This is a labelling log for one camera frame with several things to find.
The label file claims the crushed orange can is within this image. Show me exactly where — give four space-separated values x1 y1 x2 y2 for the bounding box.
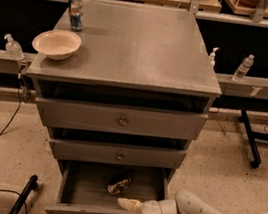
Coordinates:
106 177 131 196

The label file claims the grey bottom drawer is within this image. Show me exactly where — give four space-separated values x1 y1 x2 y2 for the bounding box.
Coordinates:
46 161 171 214

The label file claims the grey drawer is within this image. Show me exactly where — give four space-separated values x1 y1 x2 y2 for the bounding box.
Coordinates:
46 161 171 214
36 97 207 140
49 139 186 169

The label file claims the grey top drawer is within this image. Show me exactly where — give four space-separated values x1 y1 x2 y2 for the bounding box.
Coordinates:
36 97 207 140

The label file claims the grey middle drawer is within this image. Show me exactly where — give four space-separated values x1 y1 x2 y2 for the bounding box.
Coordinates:
49 139 186 169

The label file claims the grey drawer cabinet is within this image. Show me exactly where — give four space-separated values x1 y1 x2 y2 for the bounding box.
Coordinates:
11 0 234 192

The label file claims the blue silver energy can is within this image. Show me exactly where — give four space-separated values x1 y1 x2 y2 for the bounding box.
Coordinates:
68 0 84 32

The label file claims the black stand leg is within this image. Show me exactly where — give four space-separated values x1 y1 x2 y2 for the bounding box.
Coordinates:
9 174 38 214

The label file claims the black wheeled table leg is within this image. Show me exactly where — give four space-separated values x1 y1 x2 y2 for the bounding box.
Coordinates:
238 109 268 169

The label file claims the white pump bottle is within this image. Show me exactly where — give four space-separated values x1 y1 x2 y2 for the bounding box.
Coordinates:
209 47 219 67

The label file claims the clear water bottle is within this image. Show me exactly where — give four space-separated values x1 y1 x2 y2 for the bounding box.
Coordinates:
232 55 254 82

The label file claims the white bowl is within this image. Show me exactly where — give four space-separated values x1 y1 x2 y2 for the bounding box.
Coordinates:
32 29 82 61

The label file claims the clear pump sanitizer bottle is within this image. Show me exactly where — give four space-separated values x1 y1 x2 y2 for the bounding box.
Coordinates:
4 33 25 61

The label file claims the black floor cable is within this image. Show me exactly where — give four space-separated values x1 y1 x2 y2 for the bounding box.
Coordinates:
0 84 49 214

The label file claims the grey metal rail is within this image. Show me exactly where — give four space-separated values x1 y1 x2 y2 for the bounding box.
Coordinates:
0 50 268 112

